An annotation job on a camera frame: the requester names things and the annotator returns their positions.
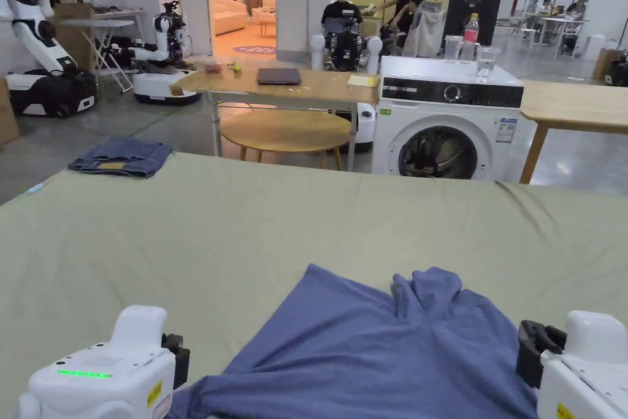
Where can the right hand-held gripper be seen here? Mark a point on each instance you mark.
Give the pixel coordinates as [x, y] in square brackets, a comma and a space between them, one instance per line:
[584, 370]

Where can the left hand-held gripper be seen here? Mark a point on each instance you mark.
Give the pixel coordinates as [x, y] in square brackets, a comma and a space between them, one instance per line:
[113, 370]

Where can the dark blue shirt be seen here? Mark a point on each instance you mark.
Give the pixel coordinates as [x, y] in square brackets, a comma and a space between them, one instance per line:
[363, 360]

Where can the bed with pale green sheet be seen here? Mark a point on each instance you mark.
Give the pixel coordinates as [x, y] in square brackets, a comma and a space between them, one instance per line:
[221, 242]

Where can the small pale blue object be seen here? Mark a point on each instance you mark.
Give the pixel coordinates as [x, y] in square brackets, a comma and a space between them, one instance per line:
[37, 188]

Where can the folded blue jeans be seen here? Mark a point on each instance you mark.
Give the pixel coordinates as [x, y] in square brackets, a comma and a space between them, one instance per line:
[122, 156]

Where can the brown carton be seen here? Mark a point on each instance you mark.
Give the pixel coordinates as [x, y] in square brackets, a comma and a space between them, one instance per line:
[606, 63]
[7, 114]

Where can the white wheeled robot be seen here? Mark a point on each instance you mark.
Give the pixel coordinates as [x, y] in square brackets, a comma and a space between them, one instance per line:
[162, 80]

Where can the white washing machine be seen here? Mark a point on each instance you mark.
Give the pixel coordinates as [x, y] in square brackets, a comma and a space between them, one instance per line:
[441, 110]

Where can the tall white humanoid robot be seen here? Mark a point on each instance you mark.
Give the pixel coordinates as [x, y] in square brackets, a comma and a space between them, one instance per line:
[44, 46]

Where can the group of people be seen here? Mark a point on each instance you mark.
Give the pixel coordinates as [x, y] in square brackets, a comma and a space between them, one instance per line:
[559, 9]

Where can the cream sofa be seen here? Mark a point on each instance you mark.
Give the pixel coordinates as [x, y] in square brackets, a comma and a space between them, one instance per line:
[228, 14]

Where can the black standing panel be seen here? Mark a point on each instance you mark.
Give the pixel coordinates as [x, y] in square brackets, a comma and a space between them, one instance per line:
[483, 2]

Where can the cream armchair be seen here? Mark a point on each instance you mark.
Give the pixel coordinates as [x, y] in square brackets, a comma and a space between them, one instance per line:
[265, 9]

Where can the white robot with black torso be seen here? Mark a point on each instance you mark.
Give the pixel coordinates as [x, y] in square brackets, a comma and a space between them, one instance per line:
[346, 46]

